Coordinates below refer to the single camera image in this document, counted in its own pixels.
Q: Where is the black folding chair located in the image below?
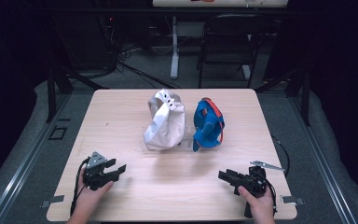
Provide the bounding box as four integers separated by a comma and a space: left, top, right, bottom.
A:
197, 12, 274, 90

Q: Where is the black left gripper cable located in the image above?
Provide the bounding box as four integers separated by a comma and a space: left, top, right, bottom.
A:
69, 158, 90, 217

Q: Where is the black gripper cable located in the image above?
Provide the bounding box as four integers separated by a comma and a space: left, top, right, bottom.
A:
69, 158, 90, 217
260, 134, 291, 217

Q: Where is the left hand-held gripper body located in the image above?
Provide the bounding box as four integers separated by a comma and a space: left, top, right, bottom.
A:
82, 151, 112, 191

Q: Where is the grey tape piece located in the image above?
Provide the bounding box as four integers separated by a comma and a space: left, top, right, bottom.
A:
39, 194, 66, 209
280, 194, 306, 206

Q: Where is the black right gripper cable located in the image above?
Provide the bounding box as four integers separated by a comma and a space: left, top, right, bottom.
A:
260, 134, 291, 217

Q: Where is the white desk leg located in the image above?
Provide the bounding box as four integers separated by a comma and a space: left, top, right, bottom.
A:
241, 33, 252, 80
170, 15, 181, 80

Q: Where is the blue cap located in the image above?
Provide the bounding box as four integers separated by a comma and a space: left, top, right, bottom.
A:
192, 97, 227, 153

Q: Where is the black metal stand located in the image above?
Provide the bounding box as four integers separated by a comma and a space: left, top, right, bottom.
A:
255, 65, 311, 127
45, 65, 110, 123

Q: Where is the aluminium floor rail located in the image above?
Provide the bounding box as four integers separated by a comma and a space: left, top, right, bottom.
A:
287, 92, 358, 224
0, 92, 73, 224

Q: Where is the bundle of floor cables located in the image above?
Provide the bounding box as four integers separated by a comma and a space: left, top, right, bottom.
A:
117, 42, 182, 90

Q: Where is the person's right hand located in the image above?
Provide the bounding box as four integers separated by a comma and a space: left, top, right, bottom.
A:
238, 185, 277, 220

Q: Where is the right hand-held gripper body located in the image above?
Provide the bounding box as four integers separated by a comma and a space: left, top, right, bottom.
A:
233, 160, 286, 219

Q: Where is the white cap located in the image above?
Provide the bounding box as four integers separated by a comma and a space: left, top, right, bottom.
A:
142, 88, 186, 152

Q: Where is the person's left hand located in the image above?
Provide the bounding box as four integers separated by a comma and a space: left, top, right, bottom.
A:
74, 176, 116, 218

